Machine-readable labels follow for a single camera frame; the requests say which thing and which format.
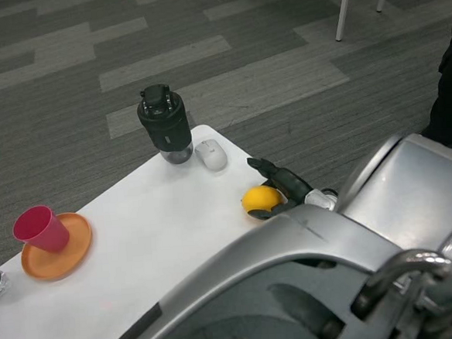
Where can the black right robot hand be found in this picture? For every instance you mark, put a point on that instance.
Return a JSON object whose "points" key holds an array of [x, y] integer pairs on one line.
{"points": [[293, 186]]}

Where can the yellow lemon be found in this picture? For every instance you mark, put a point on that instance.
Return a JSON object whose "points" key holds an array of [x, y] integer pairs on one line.
{"points": [[261, 200]]}

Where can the silver robot chest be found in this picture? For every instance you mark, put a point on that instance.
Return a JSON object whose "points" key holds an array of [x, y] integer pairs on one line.
{"points": [[292, 234]]}

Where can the white computer mouse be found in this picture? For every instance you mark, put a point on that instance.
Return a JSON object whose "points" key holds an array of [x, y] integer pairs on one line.
{"points": [[211, 155]]}

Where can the black tumbler bottle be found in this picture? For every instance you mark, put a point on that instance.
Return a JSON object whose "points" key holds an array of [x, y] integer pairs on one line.
{"points": [[167, 133]]}

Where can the orange plate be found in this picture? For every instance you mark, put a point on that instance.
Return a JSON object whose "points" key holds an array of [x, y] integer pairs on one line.
{"points": [[64, 264]]}

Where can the red plastic cup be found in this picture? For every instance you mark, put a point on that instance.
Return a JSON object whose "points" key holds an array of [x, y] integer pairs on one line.
{"points": [[42, 230]]}

